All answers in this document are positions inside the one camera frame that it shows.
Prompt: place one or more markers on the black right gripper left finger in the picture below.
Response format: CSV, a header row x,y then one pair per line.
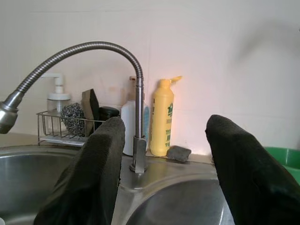
x,y
93,168

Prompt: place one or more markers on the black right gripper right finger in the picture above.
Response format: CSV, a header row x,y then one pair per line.
x,y
253,178

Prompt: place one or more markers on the green plastic bowl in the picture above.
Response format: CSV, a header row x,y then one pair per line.
x,y
290,159

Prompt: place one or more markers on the white plastic bottle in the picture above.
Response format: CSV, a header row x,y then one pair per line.
x,y
127,122

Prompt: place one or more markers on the steel wool scrubber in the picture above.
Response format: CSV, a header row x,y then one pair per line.
x,y
72,114

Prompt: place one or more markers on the black round jar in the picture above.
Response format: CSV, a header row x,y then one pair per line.
x,y
109,112

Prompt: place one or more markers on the brown and black sponge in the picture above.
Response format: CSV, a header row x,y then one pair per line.
x,y
90,103

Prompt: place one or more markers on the stainless steel double sink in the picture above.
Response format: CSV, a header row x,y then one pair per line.
x,y
28,178

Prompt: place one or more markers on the grey scouring pad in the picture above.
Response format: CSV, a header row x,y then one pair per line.
x,y
179,153

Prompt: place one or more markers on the clear soap dispenser white pump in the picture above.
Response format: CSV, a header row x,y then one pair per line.
x,y
58,98

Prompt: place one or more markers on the yellow detergent bottle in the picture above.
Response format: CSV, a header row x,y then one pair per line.
x,y
161,117

